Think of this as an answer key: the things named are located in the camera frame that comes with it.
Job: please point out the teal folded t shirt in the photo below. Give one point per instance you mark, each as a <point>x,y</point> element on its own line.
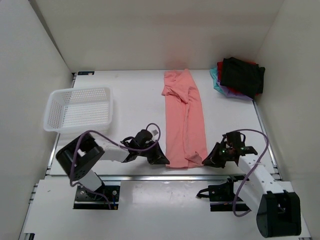
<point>214,75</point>

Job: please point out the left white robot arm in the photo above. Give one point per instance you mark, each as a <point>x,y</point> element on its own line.
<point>78,157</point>

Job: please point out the pink t shirt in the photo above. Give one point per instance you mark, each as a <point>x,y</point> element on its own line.
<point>185,136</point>

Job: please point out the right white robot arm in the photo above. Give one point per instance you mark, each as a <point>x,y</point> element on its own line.
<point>277,210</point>

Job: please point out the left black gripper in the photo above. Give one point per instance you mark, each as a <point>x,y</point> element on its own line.
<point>158,157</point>

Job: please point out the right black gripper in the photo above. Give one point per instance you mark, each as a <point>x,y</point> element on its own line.
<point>212,160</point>

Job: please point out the red folded t shirt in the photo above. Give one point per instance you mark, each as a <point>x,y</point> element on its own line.
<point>219,70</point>

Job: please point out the purple folded t shirt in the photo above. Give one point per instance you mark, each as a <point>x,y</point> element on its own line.
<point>230,93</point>

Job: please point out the white plastic basket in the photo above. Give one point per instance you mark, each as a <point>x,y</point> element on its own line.
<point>75,110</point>

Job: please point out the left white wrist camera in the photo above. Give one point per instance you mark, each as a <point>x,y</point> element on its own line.
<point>154,132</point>

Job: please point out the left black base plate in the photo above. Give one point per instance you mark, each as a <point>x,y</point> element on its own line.
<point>105,197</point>

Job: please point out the black folded t shirt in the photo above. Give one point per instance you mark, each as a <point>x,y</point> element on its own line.
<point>244,77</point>

